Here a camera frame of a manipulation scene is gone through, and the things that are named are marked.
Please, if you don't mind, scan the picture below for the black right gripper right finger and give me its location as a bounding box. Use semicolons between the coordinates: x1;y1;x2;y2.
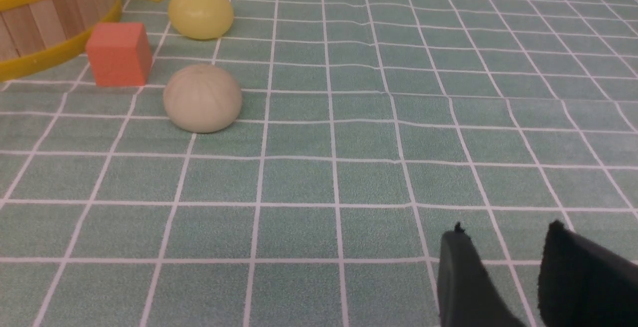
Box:
537;220;638;327

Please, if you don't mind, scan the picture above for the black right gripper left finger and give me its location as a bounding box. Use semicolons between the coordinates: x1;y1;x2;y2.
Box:
437;222;525;327

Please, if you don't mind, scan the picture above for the white bun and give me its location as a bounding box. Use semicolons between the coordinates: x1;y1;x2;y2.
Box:
162;64;243;134

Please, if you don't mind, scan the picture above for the yellow bun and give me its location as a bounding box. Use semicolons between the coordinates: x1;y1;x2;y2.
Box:
167;0;234;40

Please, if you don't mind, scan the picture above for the bamboo steamer tray yellow rim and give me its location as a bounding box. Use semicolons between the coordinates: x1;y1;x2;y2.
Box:
0;0;122;81

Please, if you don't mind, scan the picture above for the green checkered tablecloth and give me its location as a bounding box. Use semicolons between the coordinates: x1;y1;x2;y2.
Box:
0;0;638;327

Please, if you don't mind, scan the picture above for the orange cube block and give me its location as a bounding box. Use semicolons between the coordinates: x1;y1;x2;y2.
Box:
86;22;153;87

